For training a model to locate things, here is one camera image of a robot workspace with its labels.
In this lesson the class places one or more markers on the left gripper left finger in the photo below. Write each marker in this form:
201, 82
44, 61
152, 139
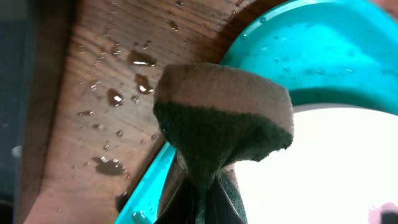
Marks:
182, 207

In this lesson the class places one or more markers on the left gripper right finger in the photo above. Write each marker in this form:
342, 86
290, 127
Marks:
219, 208

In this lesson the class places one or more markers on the green scrub sponge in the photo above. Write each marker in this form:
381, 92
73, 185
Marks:
215, 116

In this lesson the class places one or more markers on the pink speckled plate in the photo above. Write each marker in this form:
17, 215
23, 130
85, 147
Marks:
340, 168

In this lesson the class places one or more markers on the teal plastic tray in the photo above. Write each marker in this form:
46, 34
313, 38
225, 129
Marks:
341, 52

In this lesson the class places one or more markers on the black water basin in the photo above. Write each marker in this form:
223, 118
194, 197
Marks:
18, 38

